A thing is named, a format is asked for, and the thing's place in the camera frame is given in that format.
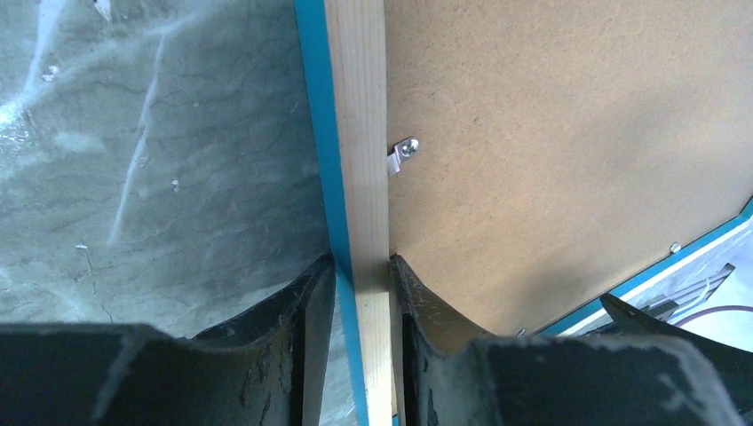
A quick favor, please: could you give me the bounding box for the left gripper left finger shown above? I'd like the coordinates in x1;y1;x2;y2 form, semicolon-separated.
1;255;336;425

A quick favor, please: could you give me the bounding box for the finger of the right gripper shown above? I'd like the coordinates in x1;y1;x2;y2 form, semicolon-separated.
599;294;752;412

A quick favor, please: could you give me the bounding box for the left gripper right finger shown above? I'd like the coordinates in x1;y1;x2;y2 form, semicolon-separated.
389;255;744;425

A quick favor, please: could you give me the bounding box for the brown cardboard backing board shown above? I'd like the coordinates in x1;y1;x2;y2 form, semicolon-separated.
385;1;752;335

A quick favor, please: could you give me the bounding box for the blue wooden picture frame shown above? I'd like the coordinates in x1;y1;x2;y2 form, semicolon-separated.
297;1;752;425

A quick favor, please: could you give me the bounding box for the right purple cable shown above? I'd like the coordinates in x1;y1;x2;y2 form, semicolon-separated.
673;304;753;329

